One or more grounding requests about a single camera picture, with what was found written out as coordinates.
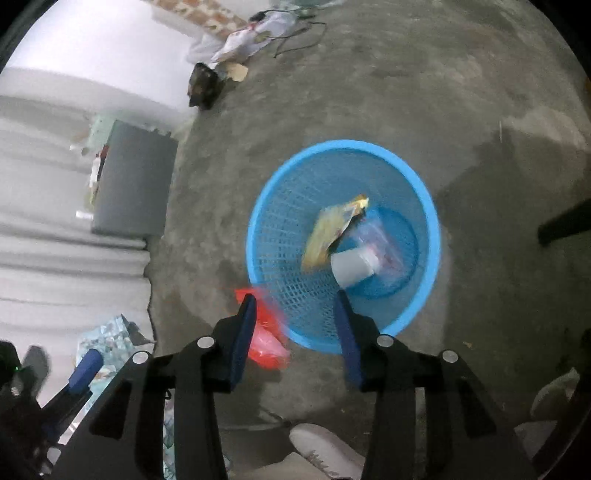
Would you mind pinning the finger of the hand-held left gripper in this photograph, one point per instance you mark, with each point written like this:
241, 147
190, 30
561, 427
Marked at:
85, 367

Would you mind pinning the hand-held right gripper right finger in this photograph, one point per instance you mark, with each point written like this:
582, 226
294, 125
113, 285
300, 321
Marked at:
348, 344

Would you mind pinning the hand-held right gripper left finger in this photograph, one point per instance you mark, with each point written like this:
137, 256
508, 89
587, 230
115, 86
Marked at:
242, 339

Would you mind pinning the blue mesh waste basket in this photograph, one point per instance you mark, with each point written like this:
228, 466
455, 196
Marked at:
286, 207

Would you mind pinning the red plastic bag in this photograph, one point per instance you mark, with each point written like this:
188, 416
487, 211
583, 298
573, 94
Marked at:
267, 344

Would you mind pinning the floral blue tablecloth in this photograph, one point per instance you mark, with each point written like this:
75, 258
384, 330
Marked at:
108, 337

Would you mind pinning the white plastic cup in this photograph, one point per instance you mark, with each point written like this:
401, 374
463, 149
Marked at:
353, 268

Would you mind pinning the clear plastic bag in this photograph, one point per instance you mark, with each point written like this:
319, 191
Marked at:
390, 249

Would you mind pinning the white shoe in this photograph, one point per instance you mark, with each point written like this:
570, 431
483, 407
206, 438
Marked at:
323, 450
551, 392

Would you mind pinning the yellow snack wrapper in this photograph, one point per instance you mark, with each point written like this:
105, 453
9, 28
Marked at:
323, 235

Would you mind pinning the grey box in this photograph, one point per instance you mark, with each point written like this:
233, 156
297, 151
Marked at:
131, 180

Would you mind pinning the pale green object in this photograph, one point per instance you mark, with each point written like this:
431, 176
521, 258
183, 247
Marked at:
99, 134

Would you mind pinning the dark bag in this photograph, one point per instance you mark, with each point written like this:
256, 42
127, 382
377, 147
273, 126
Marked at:
203, 85

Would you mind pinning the cardboard piece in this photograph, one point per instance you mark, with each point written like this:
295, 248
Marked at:
238, 72

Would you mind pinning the plain white plastic bag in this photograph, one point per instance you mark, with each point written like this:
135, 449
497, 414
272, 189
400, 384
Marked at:
203, 46

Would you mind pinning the printed white plastic bag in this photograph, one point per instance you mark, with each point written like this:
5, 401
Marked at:
249, 39

